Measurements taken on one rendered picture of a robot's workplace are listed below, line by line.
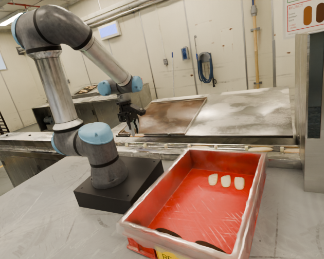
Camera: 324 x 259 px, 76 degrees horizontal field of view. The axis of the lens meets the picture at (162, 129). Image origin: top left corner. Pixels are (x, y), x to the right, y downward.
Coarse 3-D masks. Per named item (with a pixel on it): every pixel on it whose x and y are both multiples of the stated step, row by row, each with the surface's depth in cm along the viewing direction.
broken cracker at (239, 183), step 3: (237, 177) 79; (240, 177) 79; (234, 180) 79; (237, 180) 78; (240, 180) 77; (243, 180) 77; (234, 183) 77; (237, 183) 76; (240, 183) 76; (243, 183) 76; (237, 186) 75; (240, 186) 75; (243, 186) 75; (237, 189) 74; (240, 189) 74
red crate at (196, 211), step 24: (192, 168) 94; (192, 192) 78; (216, 192) 75; (240, 192) 73; (168, 216) 69; (192, 216) 66; (216, 216) 64; (240, 216) 63; (192, 240) 58; (216, 240) 56
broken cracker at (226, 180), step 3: (222, 177) 82; (225, 177) 81; (228, 177) 81; (222, 180) 80; (225, 180) 79; (228, 180) 79; (222, 183) 78; (225, 183) 78; (228, 183) 77; (225, 186) 77; (228, 186) 77
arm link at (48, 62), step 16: (32, 16) 64; (16, 32) 69; (32, 32) 66; (32, 48) 69; (48, 48) 70; (48, 64) 72; (48, 80) 74; (64, 80) 77; (48, 96) 76; (64, 96) 77; (64, 112) 78; (64, 128) 78; (64, 144) 80
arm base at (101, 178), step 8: (112, 160) 79; (120, 160) 84; (96, 168) 78; (104, 168) 78; (112, 168) 79; (120, 168) 82; (96, 176) 79; (104, 176) 78; (112, 176) 80; (120, 176) 81; (96, 184) 80; (104, 184) 79; (112, 184) 79
